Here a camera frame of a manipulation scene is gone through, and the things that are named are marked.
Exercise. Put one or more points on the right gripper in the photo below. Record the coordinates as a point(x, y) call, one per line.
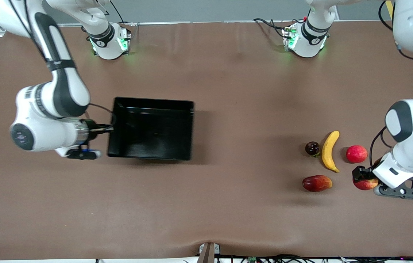
point(93, 129)

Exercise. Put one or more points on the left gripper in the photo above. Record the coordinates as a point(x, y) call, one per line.
point(359, 172)

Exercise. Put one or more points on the red yellow striped apple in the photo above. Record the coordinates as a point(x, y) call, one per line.
point(365, 184)

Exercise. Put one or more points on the yellow banana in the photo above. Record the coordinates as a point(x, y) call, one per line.
point(327, 153)

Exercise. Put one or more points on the black rectangular box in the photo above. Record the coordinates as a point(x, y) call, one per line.
point(151, 128)

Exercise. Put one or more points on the red yellow mango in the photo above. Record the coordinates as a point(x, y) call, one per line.
point(316, 183)

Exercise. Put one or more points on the dark purple mangosteen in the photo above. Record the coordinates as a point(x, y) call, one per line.
point(312, 148)

